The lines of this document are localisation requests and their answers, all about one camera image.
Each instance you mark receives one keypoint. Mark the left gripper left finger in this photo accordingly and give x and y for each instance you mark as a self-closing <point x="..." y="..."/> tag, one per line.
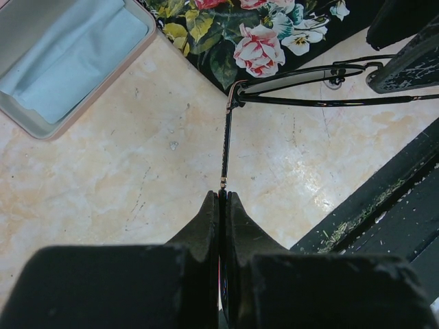
<point x="172" y="285"/>

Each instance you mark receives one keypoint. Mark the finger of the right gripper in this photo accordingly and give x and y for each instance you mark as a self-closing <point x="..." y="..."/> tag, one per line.
<point x="413" y="67"/>

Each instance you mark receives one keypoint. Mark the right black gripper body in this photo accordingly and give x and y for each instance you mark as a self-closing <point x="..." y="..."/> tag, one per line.
<point x="400" y="19"/>

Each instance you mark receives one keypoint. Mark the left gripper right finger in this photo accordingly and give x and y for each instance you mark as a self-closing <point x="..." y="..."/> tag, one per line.
<point x="268" y="286"/>

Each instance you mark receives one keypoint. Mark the thin-framed sunglasses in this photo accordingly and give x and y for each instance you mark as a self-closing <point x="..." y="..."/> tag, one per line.
<point x="252" y="91"/>

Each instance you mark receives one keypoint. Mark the light blue cleaning cloth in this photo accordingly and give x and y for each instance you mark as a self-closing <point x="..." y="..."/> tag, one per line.
<point x="73" y="56"/>

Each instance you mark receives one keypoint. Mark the pink glasses case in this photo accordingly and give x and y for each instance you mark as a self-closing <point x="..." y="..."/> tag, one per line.
<point x="23" y="23"/>

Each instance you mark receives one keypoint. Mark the black floral t-shirt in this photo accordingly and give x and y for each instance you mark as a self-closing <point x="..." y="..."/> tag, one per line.
<point x="227" y="41"/>

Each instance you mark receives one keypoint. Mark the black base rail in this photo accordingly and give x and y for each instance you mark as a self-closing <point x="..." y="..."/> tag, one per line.
<point x="394" y="212"/>

